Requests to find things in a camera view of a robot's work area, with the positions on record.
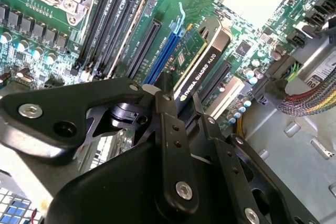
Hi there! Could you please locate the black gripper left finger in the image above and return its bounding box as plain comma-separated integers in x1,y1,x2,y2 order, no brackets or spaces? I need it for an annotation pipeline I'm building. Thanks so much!
0,71,201,211

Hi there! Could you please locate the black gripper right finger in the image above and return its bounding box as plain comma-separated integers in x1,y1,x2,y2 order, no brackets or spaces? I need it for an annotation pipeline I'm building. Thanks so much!
192,93,320,224

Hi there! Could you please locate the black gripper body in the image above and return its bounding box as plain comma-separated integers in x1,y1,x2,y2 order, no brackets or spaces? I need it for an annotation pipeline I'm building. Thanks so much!
46,100,239,224

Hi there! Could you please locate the green graphics card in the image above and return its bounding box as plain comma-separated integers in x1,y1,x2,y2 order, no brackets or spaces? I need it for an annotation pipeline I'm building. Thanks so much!
167,15,233,137

